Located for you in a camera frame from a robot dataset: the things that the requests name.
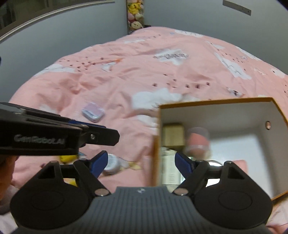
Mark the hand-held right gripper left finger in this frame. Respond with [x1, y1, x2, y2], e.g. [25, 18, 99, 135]
[37, 150, 111, 197]

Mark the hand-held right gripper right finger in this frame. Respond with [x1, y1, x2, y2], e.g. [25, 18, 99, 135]
[172, 151, 246, 196]

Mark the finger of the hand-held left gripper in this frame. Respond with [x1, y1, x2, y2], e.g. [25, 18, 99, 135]
[69, 120, 107, 129]
[79, 126, 120, 147]

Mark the white carton with green print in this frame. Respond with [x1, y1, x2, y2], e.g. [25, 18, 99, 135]
[161, 149, 181, 185]

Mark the clear cup with pink filling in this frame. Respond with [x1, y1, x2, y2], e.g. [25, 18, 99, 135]
[185, 127, 211, 158]

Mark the brown cardboard carton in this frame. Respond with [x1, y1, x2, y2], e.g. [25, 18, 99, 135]
[162, 123, 185, 148]

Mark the orange cardboard box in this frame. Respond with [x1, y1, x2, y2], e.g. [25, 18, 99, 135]
[152, 97, 288, 201]

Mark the small silver-lid jar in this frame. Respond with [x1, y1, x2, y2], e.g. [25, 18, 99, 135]
[102, 153, 121, 175]

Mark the pink flat tin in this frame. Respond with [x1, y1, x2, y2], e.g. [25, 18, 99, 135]
[81, 102, 105, 122]

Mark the gold round compact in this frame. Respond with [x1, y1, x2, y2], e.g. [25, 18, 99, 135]
[59, 155, 78, 187]

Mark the pink printed blanket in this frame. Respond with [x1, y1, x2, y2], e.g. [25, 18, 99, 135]
[0, 26, 288, 234]

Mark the clear column of plush toys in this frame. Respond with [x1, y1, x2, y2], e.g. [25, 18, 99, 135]
[126, 0, 145, 34]

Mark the window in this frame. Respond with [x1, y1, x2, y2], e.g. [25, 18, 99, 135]
[0, 0, 115, 42]

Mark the grey wall socket panel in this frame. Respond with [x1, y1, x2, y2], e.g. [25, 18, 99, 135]
[223, 0, 251, 16]

